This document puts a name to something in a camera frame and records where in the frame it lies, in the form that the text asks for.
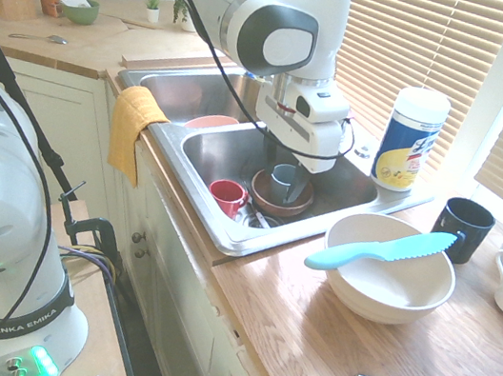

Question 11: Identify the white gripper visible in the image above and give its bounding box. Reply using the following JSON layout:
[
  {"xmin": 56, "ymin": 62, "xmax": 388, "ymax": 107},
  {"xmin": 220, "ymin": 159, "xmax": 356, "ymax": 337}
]
[{"xmin": 240, "ymin": 91, "xmax": 348, "ymax": 212}]

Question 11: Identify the turquoise plastic serrated knife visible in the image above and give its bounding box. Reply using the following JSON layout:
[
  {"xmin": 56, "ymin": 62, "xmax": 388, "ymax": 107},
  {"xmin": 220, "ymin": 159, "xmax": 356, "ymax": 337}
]
[{"xmin": 303, "ymin": 210, "xmax": 460, "ymax": 293}]

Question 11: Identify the stainless steel double sink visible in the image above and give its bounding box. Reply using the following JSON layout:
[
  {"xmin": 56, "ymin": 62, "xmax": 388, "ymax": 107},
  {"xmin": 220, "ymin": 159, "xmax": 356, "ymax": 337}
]
[{"xmin": 90, "ymin": 48, "xmax": 451, "ymax": 288}]

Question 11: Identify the metal sink hole cap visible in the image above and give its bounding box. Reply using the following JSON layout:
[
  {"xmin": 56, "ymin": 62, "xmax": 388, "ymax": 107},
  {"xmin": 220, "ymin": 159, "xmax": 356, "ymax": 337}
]
[{"xmin": 352, "ymin": 142, "xmax": 376, "ymax": 162}]

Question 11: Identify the grey cup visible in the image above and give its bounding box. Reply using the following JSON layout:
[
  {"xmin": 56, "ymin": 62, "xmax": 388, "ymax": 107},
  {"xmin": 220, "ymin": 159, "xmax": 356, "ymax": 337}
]
[{"xmin": 266, "ymin": 161, "xmax": 301, "ymax": 204}]

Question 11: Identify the brown ceramic bowl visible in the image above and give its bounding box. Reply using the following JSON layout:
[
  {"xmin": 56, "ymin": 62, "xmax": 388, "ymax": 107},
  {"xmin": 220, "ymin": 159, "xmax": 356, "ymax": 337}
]
[{"xmin": 246, "ymin": 165, "xmax": 319, "ymax": 224}]

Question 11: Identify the red mug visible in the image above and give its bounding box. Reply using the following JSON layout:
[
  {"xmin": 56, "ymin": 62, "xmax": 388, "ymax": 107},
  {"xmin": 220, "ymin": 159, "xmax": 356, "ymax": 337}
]
[{"xmin": 205, "ymin": 177, "xmax": 253, "ymax": 223}]

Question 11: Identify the pink bowl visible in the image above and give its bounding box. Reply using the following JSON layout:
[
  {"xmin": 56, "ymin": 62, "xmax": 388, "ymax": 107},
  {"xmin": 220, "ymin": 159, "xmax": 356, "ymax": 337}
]
[{"xmin": 182, "ymin": 109, "xmax": 242, "ymax": 138}]

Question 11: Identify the disinfecting wipes canister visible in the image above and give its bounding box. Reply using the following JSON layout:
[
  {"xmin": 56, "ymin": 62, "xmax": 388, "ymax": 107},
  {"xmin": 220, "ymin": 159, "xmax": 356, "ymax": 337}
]
[{"xmin": 368, "ymin": 81, "xmax": 454, "ymax": 200}]

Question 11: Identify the cream kitchen cabinet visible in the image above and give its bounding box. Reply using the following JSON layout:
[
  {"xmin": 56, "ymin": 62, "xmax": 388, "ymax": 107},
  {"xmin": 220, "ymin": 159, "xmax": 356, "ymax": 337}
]
[{"xmin": 0, "ymin": 53, "xmax": 347, "ymax": 376}]

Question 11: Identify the cream white bowl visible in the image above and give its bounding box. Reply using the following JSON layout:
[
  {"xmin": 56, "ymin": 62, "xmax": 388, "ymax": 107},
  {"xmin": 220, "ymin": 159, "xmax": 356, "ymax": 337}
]
[{"xmin": 311, "ymin": 205, "xmax": 466, "ymax": 336}]

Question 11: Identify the yellow dish cloth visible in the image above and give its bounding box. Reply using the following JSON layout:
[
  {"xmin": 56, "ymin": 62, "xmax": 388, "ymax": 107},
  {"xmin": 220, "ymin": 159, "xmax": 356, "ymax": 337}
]
[{"xmin": 101, "ymin": 82, "xmax": 177, "ymax": 193}]

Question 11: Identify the wide window blind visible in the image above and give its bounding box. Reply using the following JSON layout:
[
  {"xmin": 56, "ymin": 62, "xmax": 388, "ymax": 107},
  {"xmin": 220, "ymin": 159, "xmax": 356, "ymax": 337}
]
[{"xmin": 211, "ymin": 0, "xmax": 503, "ymax": 182}]

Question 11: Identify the trailing plant in white pot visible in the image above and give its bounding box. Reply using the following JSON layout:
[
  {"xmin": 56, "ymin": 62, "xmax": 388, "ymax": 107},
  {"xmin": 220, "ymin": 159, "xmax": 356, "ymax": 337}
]
[{"xmin": 168, "ymin": 0, "xmax": 203, "ymax": 35}]

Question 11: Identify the black mug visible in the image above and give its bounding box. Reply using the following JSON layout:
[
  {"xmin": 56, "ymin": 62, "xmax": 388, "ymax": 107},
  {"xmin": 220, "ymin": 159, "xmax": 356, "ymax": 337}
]
[{"xmin": 426, "ymin": 193, "xmax": 500, "ymax": 270}]

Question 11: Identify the black C-clamp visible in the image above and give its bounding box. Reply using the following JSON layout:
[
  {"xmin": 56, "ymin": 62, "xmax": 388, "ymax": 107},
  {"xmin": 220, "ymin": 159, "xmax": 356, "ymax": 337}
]
[{"xmin": 47, "ymin": 177, "xmax": 137, "ymax": 276}]

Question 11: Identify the small plant in white pot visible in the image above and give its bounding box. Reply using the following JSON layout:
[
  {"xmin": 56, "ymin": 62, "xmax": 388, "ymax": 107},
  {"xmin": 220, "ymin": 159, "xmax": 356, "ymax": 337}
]
[{"xmin": 138, "ymin": 0, "xmax": 165, "ymax": 26}]

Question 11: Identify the green bowl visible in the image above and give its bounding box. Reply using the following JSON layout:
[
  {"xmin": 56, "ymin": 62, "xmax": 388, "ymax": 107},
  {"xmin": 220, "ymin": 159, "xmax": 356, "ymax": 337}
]
[{"xmin": 58, "ymin": 0, "xmax": 102, "ymax": 29}]

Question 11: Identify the metal spoon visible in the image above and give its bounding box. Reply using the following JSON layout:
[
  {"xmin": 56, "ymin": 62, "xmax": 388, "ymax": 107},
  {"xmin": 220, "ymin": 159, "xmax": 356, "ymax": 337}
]
[{"xmin": 7, "ymin": 27, "xmax": 70, "ymax": 49}]

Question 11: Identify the white crumpled paper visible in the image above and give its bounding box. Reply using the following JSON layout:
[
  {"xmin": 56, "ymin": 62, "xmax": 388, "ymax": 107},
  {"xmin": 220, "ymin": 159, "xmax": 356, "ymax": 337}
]
[{"xmin": 58, "ymin": 0, "xmax": 94, "ymax": 12}]

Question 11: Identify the black stand pole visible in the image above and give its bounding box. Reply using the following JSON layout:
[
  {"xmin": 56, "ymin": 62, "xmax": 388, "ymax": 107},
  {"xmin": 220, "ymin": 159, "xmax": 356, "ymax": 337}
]
[{"xmin": 0, "ymin": 2, "xmax": 112, "ymax": 237}]

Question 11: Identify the coloured wire bundle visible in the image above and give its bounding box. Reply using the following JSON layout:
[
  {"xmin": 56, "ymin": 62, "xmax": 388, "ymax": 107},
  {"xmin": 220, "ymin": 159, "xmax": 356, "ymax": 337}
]
[{"xmin": 54, "ymin": 239, "xmax": 122, "ymax": 283}]

